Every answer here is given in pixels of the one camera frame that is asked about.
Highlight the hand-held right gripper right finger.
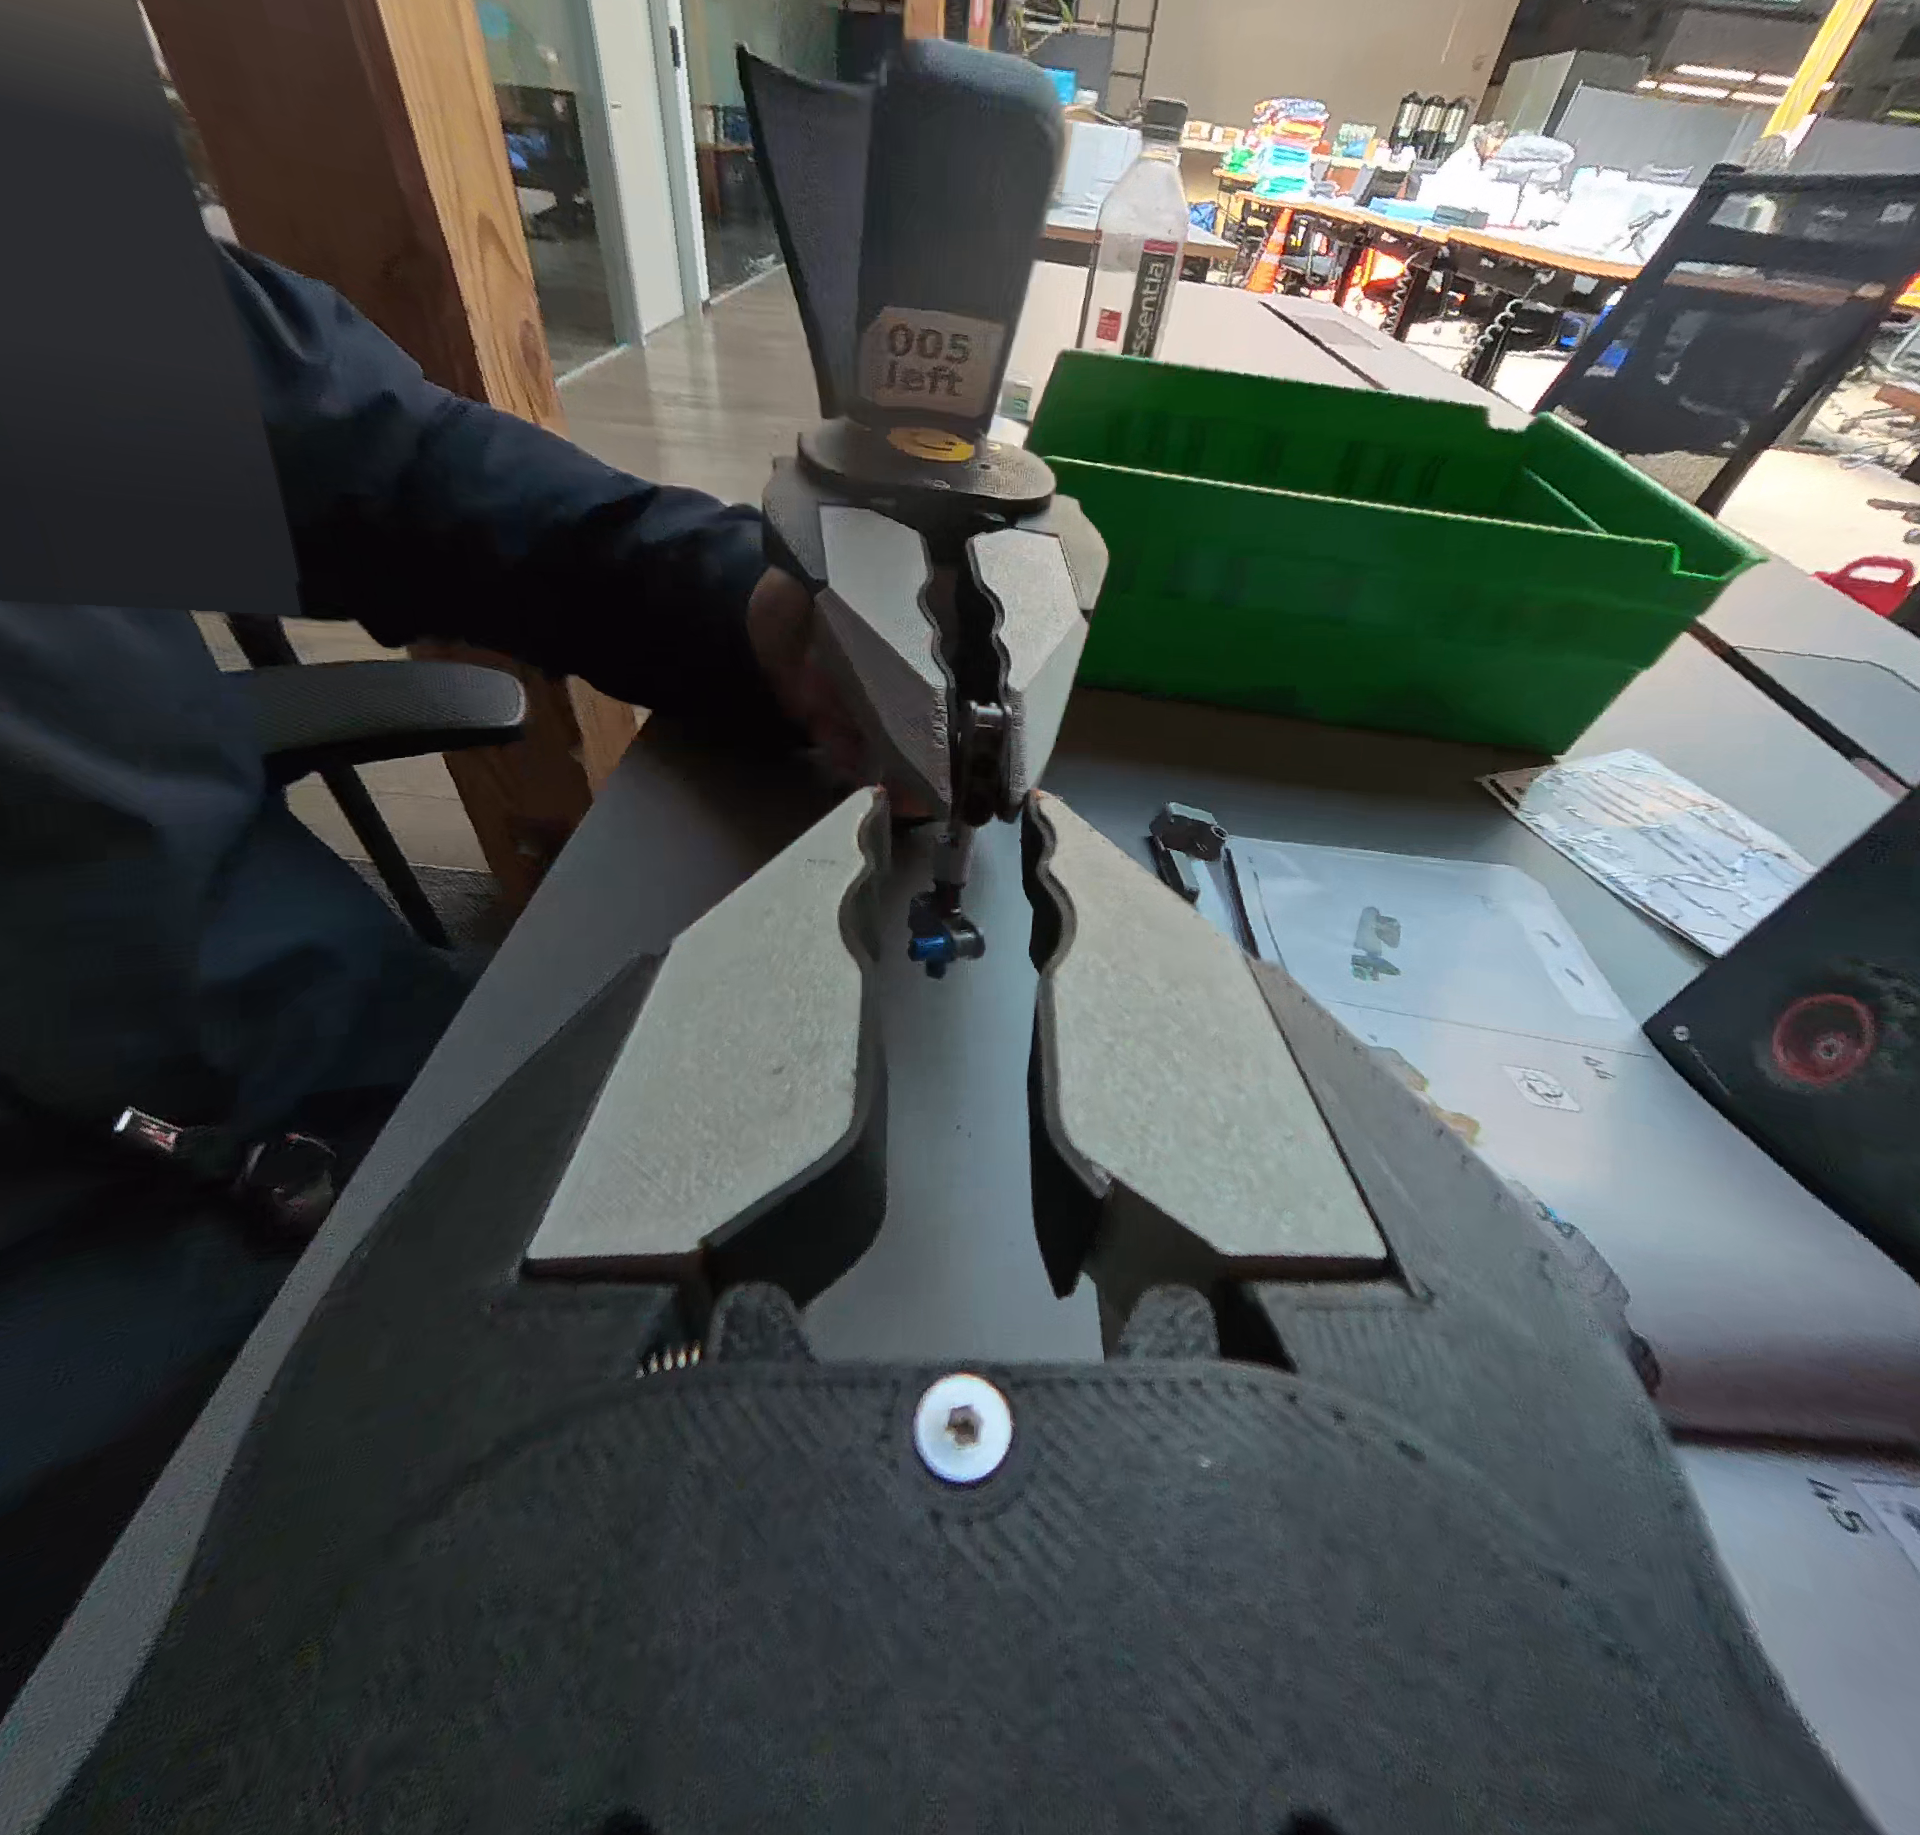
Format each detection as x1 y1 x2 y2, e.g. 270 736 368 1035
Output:
1020 791 1392 1313

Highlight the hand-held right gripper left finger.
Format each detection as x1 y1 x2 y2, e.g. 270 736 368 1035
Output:
522 790 893 1303

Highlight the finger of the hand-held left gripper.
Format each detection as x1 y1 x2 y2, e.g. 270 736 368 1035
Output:
964 528 1090 806
816 504 964 822

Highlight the small grey black brick assembly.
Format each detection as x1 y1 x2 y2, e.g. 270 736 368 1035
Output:
904 695 1015 982

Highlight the person's left forearm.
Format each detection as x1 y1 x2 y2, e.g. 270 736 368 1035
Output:
224 242 777 719

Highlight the dark monster truck set box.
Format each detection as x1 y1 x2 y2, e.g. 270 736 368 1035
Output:
1641 786 1920 1235

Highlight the person's left hand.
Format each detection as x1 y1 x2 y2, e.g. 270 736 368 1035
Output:
746 565 879 793

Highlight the dark blue chair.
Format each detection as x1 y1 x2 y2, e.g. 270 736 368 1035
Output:
734 41 889 424

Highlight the clear water bottle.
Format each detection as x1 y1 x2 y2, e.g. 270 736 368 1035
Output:
1076 96 1193 360

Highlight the grey holed building beam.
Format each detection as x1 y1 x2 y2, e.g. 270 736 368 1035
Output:
1147 802 1234 908

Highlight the open building instruction booklet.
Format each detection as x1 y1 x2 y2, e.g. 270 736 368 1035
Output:
1222 834 1920 1835

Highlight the green storage bin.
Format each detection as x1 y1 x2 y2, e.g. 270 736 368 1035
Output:
1026 347 1773 758

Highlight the stack of colourful bins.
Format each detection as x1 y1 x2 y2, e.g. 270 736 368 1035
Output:
1242 94 1339 200

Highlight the black office chair armrest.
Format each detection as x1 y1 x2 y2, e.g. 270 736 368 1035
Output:
225 611 530 955

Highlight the long wooden worktable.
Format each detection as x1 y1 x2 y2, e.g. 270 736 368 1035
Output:
1214 168 1653 293

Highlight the person's dark blue jacket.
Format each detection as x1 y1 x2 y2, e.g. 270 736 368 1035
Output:
0 602 489 1718

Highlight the black mesh office chair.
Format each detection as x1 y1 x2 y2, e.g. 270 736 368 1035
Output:
1533 164 1920 521

